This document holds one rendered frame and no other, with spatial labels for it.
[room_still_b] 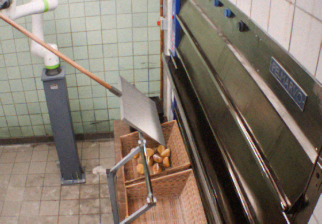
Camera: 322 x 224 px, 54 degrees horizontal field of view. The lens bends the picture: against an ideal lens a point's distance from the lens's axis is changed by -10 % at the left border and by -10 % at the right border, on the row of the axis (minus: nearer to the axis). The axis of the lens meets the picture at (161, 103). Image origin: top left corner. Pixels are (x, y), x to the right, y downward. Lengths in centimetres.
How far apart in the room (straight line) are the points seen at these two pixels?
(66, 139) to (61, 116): 26
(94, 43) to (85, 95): 61
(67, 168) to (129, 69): 120
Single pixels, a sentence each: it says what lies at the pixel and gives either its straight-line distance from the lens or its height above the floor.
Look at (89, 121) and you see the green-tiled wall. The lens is 395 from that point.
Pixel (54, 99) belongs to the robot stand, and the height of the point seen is 99.
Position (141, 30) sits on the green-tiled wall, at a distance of 347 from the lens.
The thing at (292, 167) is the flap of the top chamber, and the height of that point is 181.
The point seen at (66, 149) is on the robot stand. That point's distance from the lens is 331.
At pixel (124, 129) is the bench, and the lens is 322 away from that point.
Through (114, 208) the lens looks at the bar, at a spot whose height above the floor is 60.
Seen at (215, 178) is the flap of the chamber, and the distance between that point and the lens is 153.
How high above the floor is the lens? 247
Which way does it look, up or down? 32 degrees down
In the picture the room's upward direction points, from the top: straight up
